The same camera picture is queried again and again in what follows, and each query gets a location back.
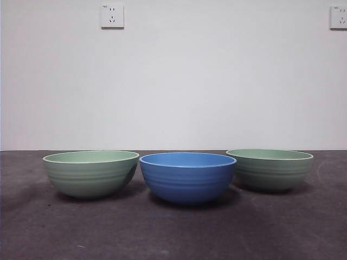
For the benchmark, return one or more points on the white wall socket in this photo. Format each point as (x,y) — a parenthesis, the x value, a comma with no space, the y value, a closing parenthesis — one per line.
(339,17)
(112,16)

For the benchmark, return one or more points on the green ribbed bowl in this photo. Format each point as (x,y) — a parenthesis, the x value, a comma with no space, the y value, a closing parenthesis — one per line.
(271,176)
(90,178)

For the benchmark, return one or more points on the blue ribbed bowl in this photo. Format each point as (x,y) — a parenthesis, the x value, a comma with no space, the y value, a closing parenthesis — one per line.
(187,184)

